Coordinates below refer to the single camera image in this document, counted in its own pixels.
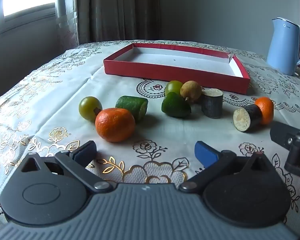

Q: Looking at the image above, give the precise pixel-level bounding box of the green round fruit with stem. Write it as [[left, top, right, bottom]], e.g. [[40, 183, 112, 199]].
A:
[[78, 96, 103, 123]]

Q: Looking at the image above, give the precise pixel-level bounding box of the brown round fruit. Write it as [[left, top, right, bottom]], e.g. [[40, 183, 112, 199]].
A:
[[180, 80, 203, 102]]

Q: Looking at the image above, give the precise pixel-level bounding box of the dark eggplant piece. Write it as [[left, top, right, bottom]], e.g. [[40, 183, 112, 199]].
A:
[[233, 104, 263, 132]]

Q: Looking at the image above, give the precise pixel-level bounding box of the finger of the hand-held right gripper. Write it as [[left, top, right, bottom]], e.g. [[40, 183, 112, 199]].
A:
[[284, 131, 300, 178], [270, 122, 300, 151]]

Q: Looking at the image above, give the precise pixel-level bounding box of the green cucumber cylinder piece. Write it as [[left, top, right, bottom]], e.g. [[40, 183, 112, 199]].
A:
[[115, 95, 149, 123]]

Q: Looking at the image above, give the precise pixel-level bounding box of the sheer patterned curtain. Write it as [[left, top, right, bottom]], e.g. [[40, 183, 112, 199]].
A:
[[55, 0, 90, 49]]

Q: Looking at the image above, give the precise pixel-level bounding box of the small orange tangerine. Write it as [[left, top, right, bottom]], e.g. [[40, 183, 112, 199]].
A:
[[254, 97, 274, 126]]

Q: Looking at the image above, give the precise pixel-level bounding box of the brown curtain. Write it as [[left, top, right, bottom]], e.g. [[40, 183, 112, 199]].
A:
[[72, 0, 160, 44]]

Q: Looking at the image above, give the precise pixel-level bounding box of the large orange tangerine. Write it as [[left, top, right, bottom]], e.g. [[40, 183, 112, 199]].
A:
[[95, 108, 136, 142]]

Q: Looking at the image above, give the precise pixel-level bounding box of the green pointed cucumber piece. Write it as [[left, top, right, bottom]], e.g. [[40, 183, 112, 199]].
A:
[[161, 92, 192, 118]]

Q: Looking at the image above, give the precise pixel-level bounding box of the red shallow cardboard box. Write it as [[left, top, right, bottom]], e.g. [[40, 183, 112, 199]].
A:
[[103, 43, 250, 95]]

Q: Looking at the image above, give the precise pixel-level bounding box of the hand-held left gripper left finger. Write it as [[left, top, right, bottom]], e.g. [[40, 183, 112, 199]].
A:
[[21, 141, 110, 193]]

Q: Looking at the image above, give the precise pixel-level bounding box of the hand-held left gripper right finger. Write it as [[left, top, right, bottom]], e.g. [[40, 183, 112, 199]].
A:
[[179, 141, 278, 193]]

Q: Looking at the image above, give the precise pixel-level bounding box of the light blue electric kettle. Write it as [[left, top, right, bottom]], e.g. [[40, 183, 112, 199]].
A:
[[266, 17, 300, 76]]

